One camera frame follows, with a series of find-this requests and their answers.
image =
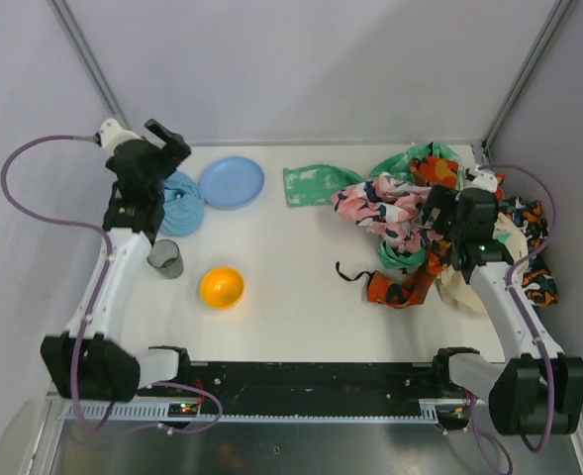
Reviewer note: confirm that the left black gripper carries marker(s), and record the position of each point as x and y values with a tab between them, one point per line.
170	144

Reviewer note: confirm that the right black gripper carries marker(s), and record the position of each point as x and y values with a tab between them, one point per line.
436	213

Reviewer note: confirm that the pink navy patterned cloth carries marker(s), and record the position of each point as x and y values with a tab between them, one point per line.
389	208

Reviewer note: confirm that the light blue cloth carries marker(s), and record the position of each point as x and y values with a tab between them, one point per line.
183	207

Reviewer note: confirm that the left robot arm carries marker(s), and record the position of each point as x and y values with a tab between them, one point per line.
87	361

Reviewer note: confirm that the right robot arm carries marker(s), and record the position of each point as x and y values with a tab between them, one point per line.
539	389

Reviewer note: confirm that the orange red patterned cloth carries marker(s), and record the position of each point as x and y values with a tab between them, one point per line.
383	290

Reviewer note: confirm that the dark orange patterned cloth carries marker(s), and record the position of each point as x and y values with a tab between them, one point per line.
537	280

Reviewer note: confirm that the green white cloth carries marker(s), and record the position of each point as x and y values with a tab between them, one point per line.
421	164

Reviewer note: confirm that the blue plate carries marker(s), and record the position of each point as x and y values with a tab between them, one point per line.
231	182

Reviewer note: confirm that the grey mesh cup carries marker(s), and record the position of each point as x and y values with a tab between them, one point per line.
165	257

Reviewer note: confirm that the orange bowl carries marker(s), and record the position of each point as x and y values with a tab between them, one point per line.
221	288

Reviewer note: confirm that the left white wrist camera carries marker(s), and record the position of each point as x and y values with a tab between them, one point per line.
111	134

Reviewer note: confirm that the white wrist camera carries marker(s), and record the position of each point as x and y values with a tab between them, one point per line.
111	134
480	178

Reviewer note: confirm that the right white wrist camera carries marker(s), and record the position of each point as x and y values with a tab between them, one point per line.
480	178

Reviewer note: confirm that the white cable duct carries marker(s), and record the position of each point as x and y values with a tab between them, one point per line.
427	412

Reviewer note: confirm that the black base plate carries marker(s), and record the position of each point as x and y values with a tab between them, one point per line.
320	389

